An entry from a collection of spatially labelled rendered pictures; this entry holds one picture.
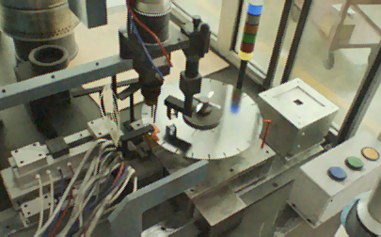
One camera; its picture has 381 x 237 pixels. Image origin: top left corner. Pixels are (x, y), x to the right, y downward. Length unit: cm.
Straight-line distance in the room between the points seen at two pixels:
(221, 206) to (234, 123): 22
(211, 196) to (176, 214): 11
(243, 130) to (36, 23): 80
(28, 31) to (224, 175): 83
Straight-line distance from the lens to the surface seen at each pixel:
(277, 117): 126
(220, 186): 110
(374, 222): 95
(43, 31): 150
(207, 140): 104
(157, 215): 112
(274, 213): 118
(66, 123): 127
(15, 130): 140
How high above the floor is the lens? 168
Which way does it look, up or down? 42 degrees down
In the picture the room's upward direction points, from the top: 6 degrees clockwise
